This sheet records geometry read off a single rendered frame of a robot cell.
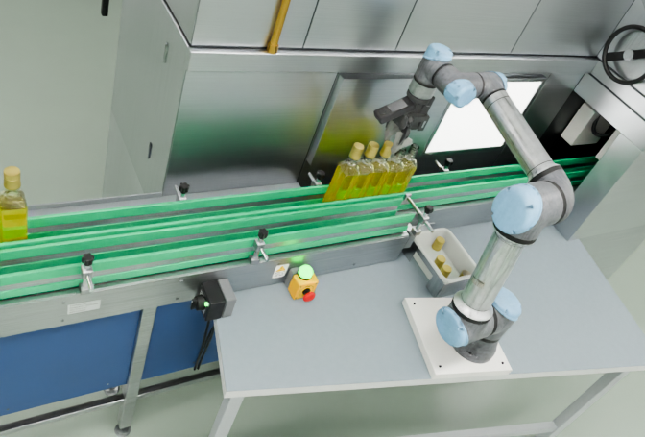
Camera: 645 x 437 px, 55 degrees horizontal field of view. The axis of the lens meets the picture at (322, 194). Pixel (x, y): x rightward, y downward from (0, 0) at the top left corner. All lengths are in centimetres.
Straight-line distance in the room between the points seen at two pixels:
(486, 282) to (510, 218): 22
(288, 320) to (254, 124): 59
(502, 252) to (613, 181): 104
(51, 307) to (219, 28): 80
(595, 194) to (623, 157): 19
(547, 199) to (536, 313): 83
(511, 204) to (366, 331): 64
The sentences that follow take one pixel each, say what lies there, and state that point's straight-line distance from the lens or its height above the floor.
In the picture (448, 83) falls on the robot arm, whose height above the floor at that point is 147.
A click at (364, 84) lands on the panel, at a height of 130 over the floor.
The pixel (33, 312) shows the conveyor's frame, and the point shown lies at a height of 84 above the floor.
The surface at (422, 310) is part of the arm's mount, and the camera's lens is 204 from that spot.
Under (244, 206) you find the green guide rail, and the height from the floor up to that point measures 91.
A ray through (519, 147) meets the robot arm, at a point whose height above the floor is 141.
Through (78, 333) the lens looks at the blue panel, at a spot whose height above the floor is 67.
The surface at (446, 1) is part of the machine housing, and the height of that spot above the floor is 157.
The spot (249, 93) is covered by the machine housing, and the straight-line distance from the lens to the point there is 175.
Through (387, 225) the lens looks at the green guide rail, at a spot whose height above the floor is 93.
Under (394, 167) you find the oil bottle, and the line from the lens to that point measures 199.
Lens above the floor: 220
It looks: 39 degrees down
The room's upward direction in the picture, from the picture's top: 23 degrees clockwise
